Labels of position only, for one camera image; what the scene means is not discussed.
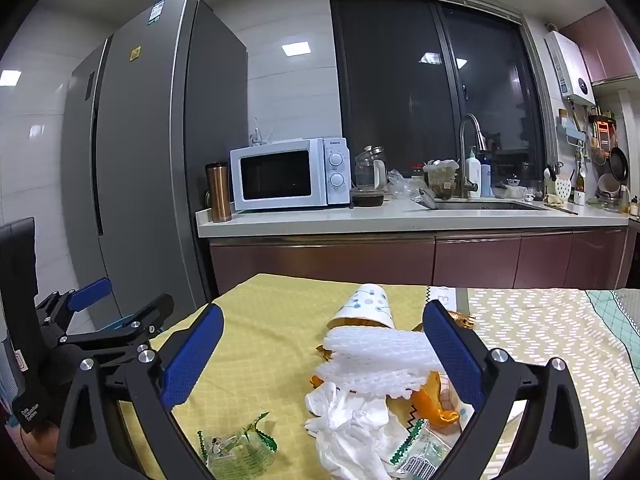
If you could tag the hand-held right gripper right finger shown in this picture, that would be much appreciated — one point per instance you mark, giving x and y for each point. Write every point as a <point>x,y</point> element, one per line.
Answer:
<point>452,355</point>

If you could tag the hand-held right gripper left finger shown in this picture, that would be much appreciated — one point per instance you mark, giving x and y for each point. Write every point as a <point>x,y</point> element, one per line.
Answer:
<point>192,355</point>

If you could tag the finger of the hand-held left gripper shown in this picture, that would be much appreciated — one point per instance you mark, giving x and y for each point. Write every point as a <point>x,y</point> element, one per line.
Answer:
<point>90,292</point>
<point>140,325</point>

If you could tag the gold snack wrapper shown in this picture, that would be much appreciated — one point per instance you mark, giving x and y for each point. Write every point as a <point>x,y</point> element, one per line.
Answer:
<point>462,319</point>

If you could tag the orange peel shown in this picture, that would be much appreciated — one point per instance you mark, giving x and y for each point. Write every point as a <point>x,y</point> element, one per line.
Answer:
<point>430,405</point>

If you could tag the white tissue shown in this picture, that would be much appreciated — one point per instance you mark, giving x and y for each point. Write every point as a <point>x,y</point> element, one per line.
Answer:
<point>350,425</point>
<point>380,360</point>

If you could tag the blue-dotted paper cup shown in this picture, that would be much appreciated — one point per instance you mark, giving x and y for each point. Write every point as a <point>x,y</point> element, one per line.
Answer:
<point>365,307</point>

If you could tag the clear green wrapper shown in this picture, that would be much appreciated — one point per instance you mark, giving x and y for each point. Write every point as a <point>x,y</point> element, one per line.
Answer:
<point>235,452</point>
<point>420,452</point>

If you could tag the yellow checked tablecloth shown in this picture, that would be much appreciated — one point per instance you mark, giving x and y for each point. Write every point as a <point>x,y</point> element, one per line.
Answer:
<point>270,350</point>

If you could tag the beige dash-patterned tablecloth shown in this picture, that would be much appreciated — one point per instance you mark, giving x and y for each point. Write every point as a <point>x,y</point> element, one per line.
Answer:
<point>540,320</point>

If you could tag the kitchen counter with maroon cabinets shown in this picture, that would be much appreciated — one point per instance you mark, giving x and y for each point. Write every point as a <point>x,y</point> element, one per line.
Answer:
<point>350,255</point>

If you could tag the grey refrigerator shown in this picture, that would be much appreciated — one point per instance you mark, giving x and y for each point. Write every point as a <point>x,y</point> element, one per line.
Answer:
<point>150,160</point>

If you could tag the copper thermos mug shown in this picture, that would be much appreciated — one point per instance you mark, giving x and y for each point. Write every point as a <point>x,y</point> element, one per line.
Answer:
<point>218,195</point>

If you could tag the steel sink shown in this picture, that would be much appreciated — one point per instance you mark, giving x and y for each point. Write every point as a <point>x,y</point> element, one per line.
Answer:
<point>490,205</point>

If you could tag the plastic-covered food container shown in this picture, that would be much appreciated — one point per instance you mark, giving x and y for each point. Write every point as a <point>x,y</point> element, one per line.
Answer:
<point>440,180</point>

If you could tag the clear plastic bag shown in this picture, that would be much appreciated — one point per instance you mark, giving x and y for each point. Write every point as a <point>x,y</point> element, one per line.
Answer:
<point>402,185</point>

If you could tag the black pot base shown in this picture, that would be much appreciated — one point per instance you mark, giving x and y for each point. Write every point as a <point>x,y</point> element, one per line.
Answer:
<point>367,199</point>

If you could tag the blue bottle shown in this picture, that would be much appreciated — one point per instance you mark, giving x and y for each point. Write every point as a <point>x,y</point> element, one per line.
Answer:
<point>486,177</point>

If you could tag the white soap bottle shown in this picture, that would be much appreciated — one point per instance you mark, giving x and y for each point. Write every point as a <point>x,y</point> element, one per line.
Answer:
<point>473,175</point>

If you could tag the steel kitchen faucet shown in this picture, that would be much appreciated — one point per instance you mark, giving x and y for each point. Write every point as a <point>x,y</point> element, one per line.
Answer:
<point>462,160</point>

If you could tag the polka-dot utensil holder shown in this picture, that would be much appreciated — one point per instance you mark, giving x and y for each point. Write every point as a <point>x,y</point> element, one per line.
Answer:
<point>563,190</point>

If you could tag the white microwave oven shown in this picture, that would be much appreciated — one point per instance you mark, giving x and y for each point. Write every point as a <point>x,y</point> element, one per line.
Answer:
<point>280,175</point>

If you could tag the dark glass bottle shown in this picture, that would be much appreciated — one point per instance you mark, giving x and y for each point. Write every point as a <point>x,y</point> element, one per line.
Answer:
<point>580,187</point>

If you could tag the stack of bowls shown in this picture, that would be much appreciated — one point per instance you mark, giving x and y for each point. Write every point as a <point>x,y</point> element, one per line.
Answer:
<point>610,192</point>

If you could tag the black frying pan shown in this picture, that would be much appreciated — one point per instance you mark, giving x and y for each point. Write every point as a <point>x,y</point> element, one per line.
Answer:
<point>618,162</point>

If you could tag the orange hanging grater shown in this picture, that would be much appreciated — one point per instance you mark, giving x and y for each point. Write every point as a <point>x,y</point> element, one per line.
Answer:
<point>602,135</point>

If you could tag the dark window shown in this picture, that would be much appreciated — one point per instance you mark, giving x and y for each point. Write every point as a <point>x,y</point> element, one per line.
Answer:
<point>430,85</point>

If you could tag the white water heater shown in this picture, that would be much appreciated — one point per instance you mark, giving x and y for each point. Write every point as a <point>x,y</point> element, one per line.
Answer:
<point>570,65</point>

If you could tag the light blue wall rack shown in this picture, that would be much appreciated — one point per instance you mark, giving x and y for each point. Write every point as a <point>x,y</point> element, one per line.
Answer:
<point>570,130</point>

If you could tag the maroon wall cabinet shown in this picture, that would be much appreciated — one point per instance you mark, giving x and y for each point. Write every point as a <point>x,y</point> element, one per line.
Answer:
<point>605,45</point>

